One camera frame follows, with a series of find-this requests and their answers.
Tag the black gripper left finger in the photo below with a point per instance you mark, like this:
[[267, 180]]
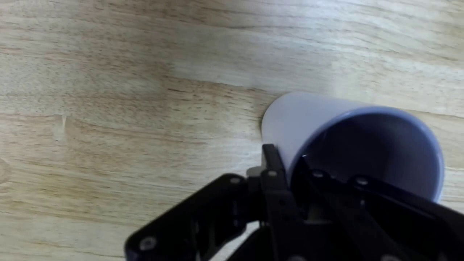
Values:
[[280, 235]]

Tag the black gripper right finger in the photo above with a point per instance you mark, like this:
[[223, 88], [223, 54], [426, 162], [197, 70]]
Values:
[[381, 222]]

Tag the white mug with dark interior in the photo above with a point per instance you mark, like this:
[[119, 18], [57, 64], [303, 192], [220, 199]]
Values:
[[348, 138]]

